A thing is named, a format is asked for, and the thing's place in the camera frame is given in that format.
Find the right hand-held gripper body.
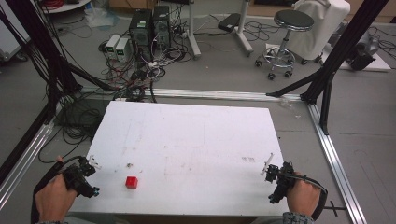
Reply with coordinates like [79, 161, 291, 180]
[265, 161, 297, 205]

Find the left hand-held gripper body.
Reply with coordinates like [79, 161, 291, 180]
[63, 156, 101, 199]

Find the person's right hand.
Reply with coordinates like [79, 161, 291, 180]
[285, 171, 322, 217]

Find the person's left hand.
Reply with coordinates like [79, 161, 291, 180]
[35, 155, 78, 223]

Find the red cube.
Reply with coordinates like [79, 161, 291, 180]
[125, 175, 139, 189]

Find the white power supply box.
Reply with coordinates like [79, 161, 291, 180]
[114, 36, 131, 63]
[105, 34, 121, 60]

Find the black round stool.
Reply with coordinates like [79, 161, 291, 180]
[254, 8, 316, 81]

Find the white stand leg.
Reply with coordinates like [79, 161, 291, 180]
[186, 0, 202, 61]
[233, 0, 255, 58]

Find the black computer tower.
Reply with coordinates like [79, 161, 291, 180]
[151, 5, 172, 50]
[128, 8, 154, 63]

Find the black machine on white board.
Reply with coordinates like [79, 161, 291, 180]
[323, 29, 392, 73]

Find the white covered chair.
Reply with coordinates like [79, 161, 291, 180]
[286, 0, 351, 62]

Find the black flat box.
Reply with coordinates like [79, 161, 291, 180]
[217, 12, 242, 34]

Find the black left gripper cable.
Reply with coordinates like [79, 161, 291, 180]
[30, 155, 82, 224]

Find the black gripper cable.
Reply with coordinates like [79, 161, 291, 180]
[286, 172, 329, 222]
[30, 155, 82, 224]

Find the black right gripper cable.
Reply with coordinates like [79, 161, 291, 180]
[286, 172, 329, 222]

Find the aluminium floor rail frame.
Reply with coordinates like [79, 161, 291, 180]
[0, 87, 368, 224]

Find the tangle of floor cables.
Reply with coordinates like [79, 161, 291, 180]
[36, 6, 194, 164]

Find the black frame post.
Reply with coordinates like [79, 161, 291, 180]
[265, 0, 390, 136]
[0, 0, 120, 181]

